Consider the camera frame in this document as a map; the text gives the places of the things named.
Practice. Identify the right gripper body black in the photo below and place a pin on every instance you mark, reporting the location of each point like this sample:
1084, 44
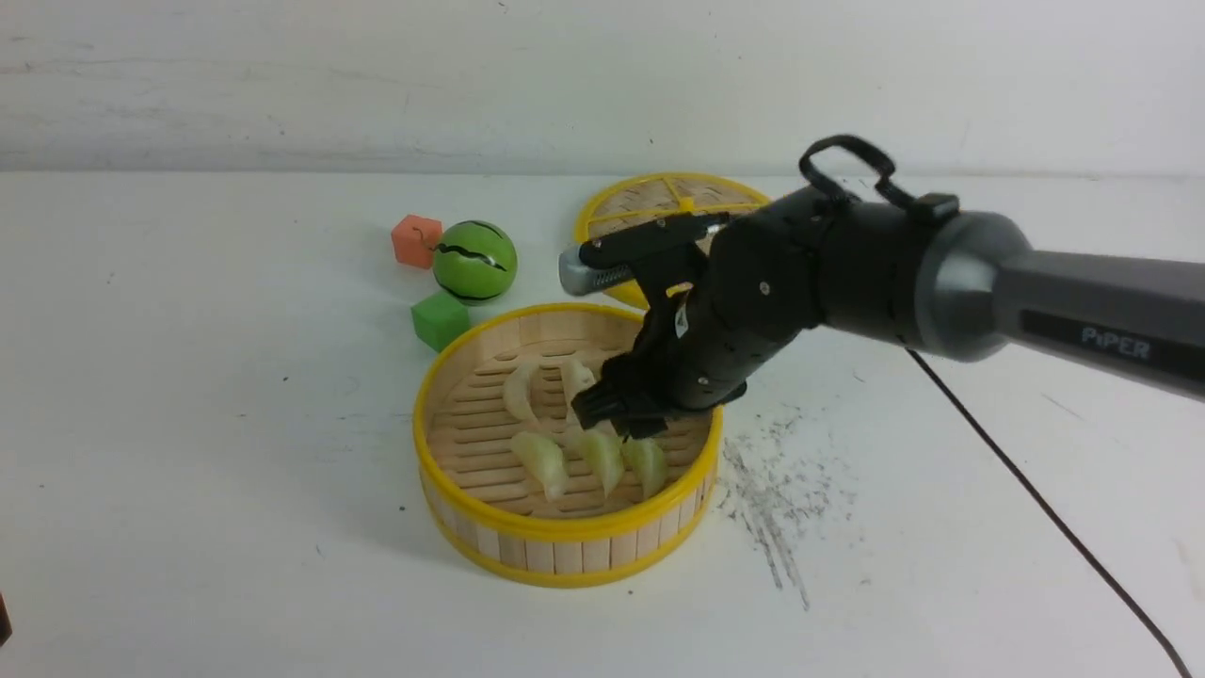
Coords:
724, 294

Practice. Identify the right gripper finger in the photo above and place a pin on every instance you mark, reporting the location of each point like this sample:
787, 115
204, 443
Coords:
641, 428

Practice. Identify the orange foam cube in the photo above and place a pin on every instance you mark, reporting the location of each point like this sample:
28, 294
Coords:
415, 241

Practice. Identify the white dumpling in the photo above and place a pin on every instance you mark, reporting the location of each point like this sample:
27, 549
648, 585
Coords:
575, 378
516, 393

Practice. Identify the green toy watermelon ball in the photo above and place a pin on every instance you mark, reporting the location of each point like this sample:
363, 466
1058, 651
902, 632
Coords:
475, 261

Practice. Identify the green foam cube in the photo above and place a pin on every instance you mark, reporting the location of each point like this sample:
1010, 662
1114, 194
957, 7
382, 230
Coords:
439, 320

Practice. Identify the bamboo steamer tray yellow rim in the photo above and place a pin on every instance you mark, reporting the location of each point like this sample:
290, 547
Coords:
486, 504

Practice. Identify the woven bamboo steamer lid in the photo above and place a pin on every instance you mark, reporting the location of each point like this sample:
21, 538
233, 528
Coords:
658, 195

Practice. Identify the green dumpling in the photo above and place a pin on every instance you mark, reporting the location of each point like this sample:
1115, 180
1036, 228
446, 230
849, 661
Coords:
648, 462
544, 461
600, 447

